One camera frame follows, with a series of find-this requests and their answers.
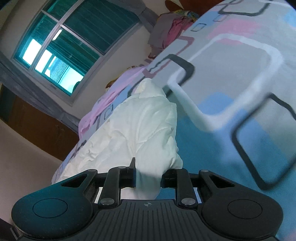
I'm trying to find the sliding window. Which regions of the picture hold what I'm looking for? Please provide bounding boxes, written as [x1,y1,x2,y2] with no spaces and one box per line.
[10,0,141,106]

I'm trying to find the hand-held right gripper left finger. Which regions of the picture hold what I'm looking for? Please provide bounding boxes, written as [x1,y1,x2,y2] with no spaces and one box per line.
[54,158,137,207]

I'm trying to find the bed with patterned sheet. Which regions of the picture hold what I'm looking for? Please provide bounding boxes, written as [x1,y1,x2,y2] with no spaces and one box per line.
[51,0,296,241]

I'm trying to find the brown wooden door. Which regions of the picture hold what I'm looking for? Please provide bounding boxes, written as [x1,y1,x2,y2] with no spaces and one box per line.
[0,85,80,161]

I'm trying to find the grey curtain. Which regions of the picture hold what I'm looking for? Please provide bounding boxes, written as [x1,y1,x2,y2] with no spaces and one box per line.
[0,50,80,135]
[136,0,162,26]

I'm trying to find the white puffer jacket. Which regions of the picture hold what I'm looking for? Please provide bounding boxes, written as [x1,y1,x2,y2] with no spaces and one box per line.
[54,78,184,201]

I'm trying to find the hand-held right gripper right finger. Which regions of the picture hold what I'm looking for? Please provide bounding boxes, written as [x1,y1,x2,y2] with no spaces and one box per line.
[161,169,236,207]

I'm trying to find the brown and white headboard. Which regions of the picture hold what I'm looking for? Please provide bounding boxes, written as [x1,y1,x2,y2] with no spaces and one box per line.
[165,0,229,12]

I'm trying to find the pink folded clothes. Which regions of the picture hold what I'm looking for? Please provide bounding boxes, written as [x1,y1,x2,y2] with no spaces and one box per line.
[165,17,193,47]

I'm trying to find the colourful patterned cloth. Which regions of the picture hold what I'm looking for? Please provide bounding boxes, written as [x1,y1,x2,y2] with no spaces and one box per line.
[171,9,200,23]

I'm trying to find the grey folded clothes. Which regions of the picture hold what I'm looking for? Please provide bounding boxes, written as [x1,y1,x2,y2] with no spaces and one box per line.
[148,11,183,59]

